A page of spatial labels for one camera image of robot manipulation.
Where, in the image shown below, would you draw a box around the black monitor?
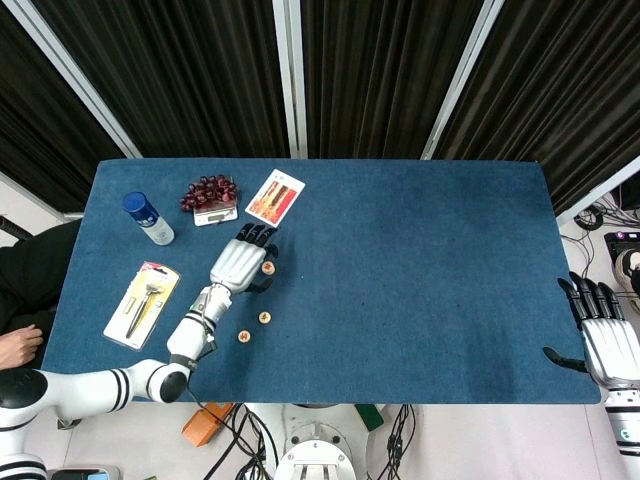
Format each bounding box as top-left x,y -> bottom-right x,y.
619,174 -> 640,211

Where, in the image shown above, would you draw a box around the yellow blister pack tool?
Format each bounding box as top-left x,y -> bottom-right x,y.
102,260 -> 182,353

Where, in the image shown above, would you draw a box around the black cable bundle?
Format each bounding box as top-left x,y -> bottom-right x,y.
377,403 -> 419,480

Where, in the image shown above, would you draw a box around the dark pleated curtain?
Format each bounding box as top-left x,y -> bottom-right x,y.
299,0 -> 485,160
0,4 -> 126,214
32,0 -> 292,159
433,0 -> 640,216

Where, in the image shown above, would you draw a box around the red yellow picture card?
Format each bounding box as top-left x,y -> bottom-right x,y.
244,168 -> 307,224

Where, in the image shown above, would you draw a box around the tangled black cables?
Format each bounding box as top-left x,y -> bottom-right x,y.
562,197 -> 640,261

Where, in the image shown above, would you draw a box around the white black shoe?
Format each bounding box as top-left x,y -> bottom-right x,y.
613,248 -> 640,291

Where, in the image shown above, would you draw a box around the green flat object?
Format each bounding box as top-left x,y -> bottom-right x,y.
355,403 -> 385,432

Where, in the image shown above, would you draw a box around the blue fabric tablecloth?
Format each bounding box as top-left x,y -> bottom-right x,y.
40,158 -> 603,406

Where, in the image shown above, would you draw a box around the blue capped white bottle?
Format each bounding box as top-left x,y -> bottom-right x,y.
122,191 -> 176,247

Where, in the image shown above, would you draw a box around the black floor cable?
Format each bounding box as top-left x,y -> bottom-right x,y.
187,384 -> 276,480

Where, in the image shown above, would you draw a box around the white robot torso base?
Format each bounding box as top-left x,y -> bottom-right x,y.
274,403 -> 369,480

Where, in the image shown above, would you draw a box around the dark red grape bunch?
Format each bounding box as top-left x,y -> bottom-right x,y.
179,173 -> 240,211

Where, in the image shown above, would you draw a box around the person right hand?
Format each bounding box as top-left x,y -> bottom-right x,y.
0,324 -> 45,371

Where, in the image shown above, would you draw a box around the white frame post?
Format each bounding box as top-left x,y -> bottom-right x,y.
554,154 -> 640,227
0,171 -> 85,222
272,0 -> 309,160
2,0 -> 145,160
419,0 -> 506,161

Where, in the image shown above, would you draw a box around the small silver kitchen scale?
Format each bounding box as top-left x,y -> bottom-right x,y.
192,202 -> 240,228

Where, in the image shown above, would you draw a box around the person black clothing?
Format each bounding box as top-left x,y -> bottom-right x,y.
0,219 -> 84,346

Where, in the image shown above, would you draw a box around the black device purple light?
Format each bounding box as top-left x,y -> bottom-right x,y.
603,230 -> 640,261

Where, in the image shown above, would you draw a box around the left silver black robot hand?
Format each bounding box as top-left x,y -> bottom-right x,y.
209,223 -> 280,294

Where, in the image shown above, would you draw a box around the orange box device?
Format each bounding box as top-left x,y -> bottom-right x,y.
182,402 -> 236,448

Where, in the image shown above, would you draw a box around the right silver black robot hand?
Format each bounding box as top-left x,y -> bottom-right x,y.
543,272 -> 640,391

